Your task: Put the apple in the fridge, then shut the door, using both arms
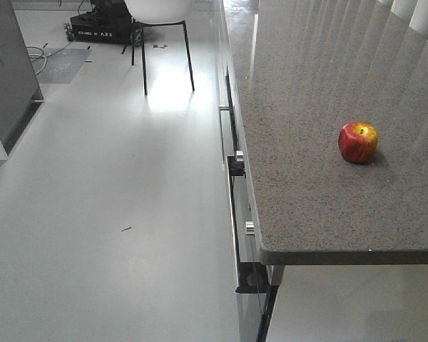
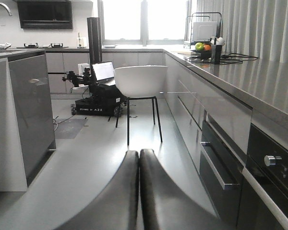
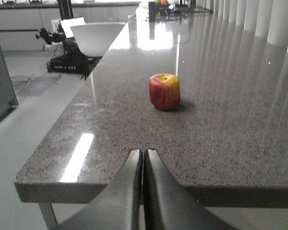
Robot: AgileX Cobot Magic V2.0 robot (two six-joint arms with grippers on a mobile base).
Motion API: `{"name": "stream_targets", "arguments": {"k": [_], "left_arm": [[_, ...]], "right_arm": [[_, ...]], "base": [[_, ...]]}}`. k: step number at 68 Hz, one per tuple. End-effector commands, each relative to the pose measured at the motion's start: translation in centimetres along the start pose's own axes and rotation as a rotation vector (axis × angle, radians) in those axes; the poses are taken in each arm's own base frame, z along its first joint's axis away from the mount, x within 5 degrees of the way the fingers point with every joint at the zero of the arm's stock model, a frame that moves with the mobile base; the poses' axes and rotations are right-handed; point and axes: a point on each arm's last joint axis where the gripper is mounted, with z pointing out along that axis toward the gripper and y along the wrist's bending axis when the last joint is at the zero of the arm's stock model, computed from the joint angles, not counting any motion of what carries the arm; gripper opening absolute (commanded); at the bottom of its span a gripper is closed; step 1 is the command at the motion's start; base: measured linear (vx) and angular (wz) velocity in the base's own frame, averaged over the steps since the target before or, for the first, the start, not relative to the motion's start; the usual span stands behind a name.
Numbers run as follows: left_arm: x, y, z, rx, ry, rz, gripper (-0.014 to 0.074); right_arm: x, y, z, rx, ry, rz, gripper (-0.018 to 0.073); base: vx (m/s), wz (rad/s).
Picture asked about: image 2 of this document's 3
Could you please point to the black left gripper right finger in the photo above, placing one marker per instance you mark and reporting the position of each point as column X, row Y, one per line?
column 165, row 206

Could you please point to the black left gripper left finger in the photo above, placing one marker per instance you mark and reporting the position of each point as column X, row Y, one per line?
column 115, row 207

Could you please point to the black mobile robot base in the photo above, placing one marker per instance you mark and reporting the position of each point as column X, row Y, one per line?
column 103, row 100

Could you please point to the green apple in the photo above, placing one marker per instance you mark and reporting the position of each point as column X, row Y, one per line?
column 199, row 46

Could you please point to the grey floor mat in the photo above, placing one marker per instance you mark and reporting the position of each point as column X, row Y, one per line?
column 69, row 129

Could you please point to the built-in black oven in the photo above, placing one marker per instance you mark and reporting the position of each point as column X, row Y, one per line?
column 264, row 197

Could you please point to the silver oven knob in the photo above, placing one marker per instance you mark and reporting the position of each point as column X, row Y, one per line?
column 270, row 160

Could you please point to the grey kitchen island cabinet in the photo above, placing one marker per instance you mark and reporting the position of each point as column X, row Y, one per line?
column 26, row 120

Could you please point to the white shell chair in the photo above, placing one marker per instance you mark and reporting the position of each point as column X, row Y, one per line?
column 139, row 83

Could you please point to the open laptop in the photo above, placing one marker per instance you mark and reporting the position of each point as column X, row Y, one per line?
column 104, row 73

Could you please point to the black fruit bowl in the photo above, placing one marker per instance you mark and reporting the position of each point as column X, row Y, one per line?
column 204, row 54

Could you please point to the orange fruit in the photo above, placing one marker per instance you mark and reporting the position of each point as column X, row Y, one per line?
column 207, row 47

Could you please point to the black dish rack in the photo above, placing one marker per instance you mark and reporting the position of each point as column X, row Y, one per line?
column 201, row 26

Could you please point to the black range hood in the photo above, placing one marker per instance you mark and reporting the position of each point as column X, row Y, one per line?
column 45, row 14

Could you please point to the chrome kitchen faucet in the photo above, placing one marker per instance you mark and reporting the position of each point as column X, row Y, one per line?
column 6, row 8

